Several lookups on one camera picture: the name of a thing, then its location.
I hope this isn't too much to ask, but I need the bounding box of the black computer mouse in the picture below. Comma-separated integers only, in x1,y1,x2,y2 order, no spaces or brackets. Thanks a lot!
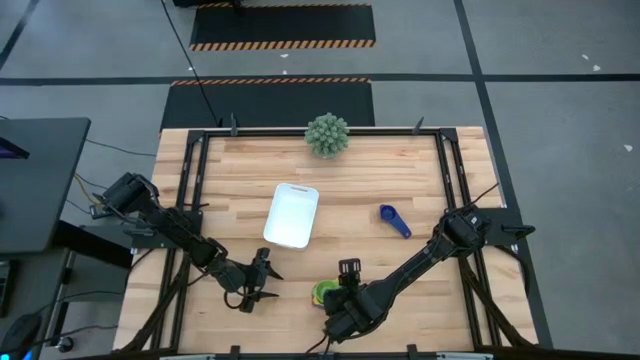
0,313,43,355

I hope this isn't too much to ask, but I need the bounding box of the small dark blue measuring cup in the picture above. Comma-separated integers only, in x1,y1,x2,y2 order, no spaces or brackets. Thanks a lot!
378,203,413,240

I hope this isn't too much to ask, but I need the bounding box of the black metal rig frame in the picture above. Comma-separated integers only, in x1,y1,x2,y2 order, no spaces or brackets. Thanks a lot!
118,126,540,360

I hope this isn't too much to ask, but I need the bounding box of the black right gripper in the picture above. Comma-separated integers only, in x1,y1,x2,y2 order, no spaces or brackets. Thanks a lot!
322,257,390,345

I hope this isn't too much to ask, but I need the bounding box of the green measuring cup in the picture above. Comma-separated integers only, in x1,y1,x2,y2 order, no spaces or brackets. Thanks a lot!
312,279,342,307

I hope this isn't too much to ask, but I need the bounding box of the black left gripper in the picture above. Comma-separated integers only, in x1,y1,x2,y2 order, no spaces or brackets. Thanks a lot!
221,247,285,314

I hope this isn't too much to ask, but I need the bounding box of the white plastic basket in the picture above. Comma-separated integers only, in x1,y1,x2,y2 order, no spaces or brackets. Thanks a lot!
262,182,321,251

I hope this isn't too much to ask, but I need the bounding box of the thin black floor cable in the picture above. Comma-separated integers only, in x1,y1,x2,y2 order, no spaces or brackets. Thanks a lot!
84,138,157,158

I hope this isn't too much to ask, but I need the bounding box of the dark grey desk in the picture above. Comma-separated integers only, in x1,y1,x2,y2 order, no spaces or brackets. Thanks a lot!
0,116,93,257

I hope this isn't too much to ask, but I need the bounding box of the long black floor cable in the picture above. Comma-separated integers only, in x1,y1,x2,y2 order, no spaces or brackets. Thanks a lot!
160,0,222,127

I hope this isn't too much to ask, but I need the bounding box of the black hazard-striped floor mat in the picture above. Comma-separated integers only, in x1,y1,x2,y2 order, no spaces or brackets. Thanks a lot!
160,76,377,132
189,2,378,53

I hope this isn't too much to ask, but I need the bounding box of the green potted succulent plant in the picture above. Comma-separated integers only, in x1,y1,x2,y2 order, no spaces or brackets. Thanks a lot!
303,111,351,161

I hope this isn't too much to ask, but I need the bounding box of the dark screen device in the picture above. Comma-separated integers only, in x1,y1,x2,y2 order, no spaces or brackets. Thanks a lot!
0,136,31,161

